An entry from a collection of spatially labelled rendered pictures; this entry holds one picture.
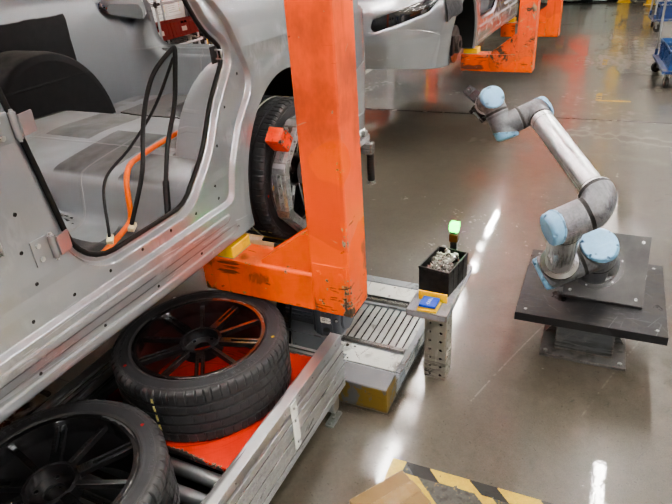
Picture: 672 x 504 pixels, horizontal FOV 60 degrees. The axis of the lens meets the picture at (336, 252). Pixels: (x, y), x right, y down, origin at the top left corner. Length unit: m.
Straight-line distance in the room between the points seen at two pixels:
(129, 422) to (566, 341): 1.95
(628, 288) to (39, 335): 2.29
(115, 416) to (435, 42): 3.95
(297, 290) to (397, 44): 3.08
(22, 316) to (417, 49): 3.95
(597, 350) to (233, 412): 1.69
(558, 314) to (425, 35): 2.96
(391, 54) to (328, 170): 3.12
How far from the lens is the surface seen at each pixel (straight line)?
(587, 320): 2.72
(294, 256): 2.24
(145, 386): 2.15
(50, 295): 1.81
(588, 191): 2.10
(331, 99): 1.90
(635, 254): 2.91
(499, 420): 2.61
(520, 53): 6.03
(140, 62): 4.41
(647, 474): 2.56
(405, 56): 5.05
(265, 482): 2.11
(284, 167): 2.48
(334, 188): 2.00
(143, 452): 1.92
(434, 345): 2.65
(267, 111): 2.61
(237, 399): 2.12
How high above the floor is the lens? 1.82
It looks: 29 degrees down
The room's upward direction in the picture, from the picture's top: 4 degrees counter-clockwise
